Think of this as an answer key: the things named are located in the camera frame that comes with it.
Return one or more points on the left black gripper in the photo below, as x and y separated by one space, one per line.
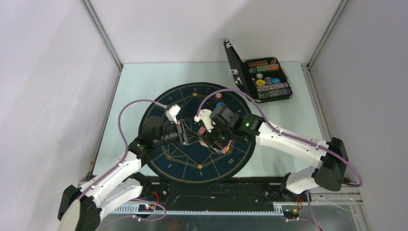
185 135

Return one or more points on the blue small blind button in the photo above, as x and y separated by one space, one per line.
220 104

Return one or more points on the pink dealt card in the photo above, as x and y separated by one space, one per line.
201 131

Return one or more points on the yellow button in case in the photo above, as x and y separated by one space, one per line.
260 82

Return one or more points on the black poker chip case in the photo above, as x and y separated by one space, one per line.
264 79

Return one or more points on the pink playing card deck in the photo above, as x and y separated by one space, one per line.
222 148

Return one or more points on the red poker chip stack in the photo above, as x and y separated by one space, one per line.
218 96

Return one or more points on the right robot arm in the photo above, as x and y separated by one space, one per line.
327 159

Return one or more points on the round dark poker mat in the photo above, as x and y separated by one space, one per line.
195 164

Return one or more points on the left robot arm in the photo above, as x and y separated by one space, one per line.
83 208

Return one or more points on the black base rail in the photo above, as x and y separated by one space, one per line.
247 194

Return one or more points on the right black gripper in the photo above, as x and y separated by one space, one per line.
211 137

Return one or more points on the blue button in case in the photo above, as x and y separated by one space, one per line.
276 81

